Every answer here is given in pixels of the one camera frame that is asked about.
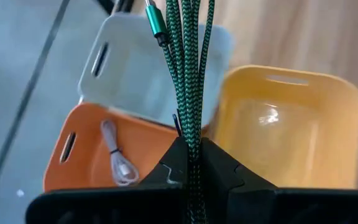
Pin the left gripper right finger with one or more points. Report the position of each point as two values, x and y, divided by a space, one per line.
275 208

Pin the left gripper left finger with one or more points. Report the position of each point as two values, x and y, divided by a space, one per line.
120 208

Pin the orange plastic bin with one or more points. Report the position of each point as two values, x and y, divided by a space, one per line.
85 161

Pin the yellow plastic bin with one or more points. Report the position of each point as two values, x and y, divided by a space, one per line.
291 140

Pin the grey plastic bin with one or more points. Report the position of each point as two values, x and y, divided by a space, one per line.
126 81

